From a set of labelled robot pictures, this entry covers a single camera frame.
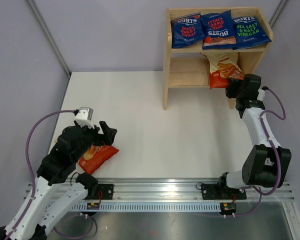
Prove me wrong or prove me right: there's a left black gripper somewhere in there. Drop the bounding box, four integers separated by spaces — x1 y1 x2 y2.
72 120 117 163

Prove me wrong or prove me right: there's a cream orange cassava chips bag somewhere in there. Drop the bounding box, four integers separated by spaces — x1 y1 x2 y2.
200 52 245 89

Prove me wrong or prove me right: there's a blue Burts sea salt bag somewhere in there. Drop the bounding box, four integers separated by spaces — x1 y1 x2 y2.
232 16 272 50

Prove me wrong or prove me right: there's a blue Burts chilli bag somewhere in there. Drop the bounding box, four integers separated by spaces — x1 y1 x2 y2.
171 12 206 49
200 10 237 50

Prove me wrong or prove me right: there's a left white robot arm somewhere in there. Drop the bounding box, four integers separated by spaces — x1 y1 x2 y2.
0 121 118 240

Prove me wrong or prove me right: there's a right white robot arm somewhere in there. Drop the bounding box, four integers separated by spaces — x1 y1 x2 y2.
216 74 292 198

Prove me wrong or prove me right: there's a wooden two-tier shelf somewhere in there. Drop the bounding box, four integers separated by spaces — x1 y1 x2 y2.
163 6 274 110

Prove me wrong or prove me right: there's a cream orange cassava bag left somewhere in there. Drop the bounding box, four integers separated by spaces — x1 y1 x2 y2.
53 139 120 175

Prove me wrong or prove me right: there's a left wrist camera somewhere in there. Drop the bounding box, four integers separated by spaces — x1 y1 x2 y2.
74 106 95 129

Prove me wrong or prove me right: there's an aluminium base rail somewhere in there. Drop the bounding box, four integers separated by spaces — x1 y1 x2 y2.
22 177 296 213

